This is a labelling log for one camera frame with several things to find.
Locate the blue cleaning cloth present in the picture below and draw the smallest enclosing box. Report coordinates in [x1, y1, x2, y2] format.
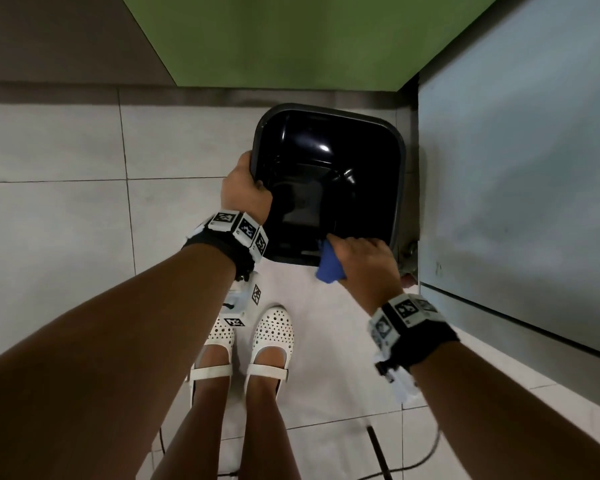
[315, 239, 347, 285]

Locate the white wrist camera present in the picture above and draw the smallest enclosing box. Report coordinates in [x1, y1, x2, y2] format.
[221, 279, 264, 329]
[375, 362, 424, 405]

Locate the person's left forearm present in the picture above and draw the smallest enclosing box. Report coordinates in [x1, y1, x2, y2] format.
[0, 243, 237, 480]

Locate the person's right forearm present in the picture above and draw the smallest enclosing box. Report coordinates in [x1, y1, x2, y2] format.
[409, 340, 600, 480]

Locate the black right wristband with markers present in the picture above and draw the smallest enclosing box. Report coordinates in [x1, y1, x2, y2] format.
[367, 293, 461, 377]

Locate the grey cabinet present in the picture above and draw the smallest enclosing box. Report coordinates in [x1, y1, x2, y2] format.
[417, 0, 600, 363]

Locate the caster wheel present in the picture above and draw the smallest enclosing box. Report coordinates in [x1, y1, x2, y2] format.
[397, 238, 421, 289]

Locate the white perforated shoe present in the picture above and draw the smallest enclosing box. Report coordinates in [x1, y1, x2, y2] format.
[243, 306, 295, 398]
[186, 317, 237, 401]

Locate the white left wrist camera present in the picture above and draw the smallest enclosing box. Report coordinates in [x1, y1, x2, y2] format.
[221, 279, 264, 329]

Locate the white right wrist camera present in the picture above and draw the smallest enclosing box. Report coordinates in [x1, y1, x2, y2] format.
[375, 362, 424, 405]

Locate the person's left leg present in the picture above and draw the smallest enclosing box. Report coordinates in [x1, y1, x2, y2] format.
[149, 344, 233, 480]

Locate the black plastic waste bin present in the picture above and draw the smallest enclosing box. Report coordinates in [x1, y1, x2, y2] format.
[249, 103, 407, 268]

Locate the white perforated right shoe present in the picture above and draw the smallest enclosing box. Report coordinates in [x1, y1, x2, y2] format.
[243, 306, 295, 398]

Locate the black rod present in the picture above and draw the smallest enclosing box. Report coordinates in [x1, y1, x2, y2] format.
[365, 425, 395, 480]

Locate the person's leg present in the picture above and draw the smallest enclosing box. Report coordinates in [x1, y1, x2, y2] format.
[239, 347, 302, 480]
[149, 344, 233, 480]

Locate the person's right hand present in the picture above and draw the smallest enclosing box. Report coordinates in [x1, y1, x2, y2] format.
[326, 233, 405, 317]

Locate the white perforated left shoe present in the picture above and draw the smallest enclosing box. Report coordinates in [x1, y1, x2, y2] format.
[186, 317, 237, 401]

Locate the person's left hand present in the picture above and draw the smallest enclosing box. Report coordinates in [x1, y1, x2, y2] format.
[221, 151, 274, 225]

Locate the black left wristband with markers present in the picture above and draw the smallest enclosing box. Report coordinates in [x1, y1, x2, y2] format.
[181, 209, 271, 283]

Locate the black wristband with markers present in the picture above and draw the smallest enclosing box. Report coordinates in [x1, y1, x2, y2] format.
[181, 209, 271, 283]
[367, 293, 461, 377]

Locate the person's right leg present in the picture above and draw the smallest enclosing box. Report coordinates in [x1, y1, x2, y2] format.
[239, 347, 302, 480]

